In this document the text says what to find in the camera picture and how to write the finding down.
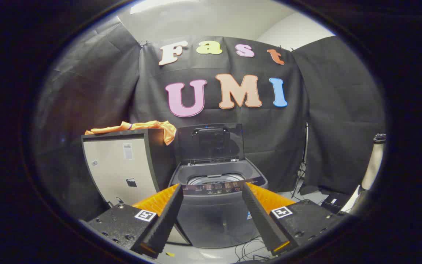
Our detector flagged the dark glass washing machine lid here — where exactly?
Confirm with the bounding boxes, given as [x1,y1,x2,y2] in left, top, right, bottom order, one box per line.
[176,123,245,165]

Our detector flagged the black box with white label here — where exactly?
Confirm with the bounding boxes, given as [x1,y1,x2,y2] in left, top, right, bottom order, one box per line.
[321,192,351,213]

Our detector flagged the black cables on floor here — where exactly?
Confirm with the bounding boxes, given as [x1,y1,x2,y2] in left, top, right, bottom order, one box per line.
[235,236,274,263]

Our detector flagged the orange clothes garment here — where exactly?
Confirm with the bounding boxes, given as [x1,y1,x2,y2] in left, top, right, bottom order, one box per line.
[85,120,177,146]

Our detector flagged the grey washing machine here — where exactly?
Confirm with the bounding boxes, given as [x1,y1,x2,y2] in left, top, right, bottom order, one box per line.
[168,158,269,249]

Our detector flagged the black backdrop cloth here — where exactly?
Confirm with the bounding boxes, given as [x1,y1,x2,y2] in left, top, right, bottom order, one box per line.
[32,16,386,220]

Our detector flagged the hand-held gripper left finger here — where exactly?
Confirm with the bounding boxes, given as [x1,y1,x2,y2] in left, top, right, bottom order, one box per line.
[80,183,184,259]

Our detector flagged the grey cabinet with dark top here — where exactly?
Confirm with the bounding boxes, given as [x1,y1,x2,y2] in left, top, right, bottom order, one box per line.
[81,128,191,245]

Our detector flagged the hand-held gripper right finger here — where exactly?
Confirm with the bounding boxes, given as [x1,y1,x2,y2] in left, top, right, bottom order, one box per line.
[241,181,343,257]

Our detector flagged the black light stand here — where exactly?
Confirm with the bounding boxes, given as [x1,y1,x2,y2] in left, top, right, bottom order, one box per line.
[292,123,308,198]

